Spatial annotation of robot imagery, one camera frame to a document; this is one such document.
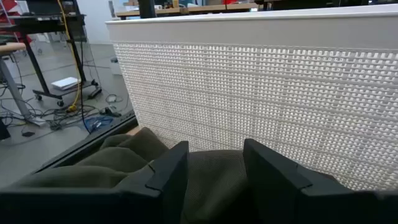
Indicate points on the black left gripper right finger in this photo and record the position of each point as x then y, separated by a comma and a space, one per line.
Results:
311, 205

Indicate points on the black wheeled equipment stand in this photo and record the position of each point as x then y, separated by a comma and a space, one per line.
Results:
46, 23

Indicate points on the white plastic laundry basket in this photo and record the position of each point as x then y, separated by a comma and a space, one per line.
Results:
248, 93

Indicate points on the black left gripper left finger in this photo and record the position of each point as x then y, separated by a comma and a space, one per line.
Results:
93, 208

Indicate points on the black post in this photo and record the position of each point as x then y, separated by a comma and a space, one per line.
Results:
146, 7

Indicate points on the red shelf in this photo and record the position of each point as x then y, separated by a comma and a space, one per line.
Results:
7, 6

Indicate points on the flat white box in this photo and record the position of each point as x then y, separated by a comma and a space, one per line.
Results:
65, 83

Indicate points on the dark olive green garment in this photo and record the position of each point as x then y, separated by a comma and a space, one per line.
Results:
118, 158

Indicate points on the small black floor object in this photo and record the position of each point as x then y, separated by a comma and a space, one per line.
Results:
28, 134

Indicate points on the black metal table frame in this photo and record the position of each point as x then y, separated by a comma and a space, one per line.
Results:
93, 141

